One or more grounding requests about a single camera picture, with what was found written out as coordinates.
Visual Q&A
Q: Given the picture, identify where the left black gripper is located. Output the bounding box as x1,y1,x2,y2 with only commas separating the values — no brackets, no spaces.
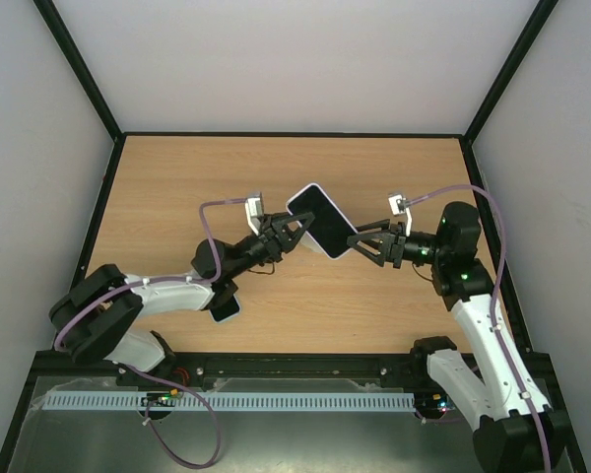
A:
227,209,312,279

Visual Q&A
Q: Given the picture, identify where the lilac phone case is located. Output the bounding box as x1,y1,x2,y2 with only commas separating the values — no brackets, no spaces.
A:
286,182,357,259

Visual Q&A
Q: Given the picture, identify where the phone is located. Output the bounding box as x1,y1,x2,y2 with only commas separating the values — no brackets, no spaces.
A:
208,296,241,323

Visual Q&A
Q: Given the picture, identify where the beige phone case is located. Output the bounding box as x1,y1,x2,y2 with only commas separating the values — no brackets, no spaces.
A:
298,232,325,254

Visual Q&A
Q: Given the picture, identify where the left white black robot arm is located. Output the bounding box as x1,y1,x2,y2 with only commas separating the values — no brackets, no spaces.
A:
49,212,315,372

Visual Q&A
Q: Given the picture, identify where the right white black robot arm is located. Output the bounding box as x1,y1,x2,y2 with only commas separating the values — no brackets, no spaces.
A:
348,201,570,472

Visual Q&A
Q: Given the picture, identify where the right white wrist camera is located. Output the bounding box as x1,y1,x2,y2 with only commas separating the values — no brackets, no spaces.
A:
388,193,413,237

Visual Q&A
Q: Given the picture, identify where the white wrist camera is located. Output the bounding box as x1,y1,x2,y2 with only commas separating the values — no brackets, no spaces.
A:
388,193,413,237
244,192,265,236

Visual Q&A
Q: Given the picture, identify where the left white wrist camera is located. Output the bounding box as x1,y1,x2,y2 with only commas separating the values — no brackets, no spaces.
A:
244,192,265,236

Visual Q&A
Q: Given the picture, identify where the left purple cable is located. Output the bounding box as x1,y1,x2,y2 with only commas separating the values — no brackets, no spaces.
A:
53,195,250,468

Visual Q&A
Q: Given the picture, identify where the purple cable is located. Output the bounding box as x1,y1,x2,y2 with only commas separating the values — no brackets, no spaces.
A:
404,184,553,473
53,195,250,468

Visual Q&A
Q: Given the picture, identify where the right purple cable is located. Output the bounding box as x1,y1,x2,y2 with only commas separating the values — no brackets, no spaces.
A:
404,184,553,473

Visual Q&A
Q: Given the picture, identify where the light blue slotted cable duct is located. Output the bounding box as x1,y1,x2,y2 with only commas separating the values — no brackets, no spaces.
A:
41,391,415,413

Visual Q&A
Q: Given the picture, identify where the black mounting rail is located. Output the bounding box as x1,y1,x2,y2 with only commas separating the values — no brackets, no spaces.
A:
115,352,553,393

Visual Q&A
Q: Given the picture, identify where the black aluminium frame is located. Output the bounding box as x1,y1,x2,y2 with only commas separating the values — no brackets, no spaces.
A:
0,1,591,471

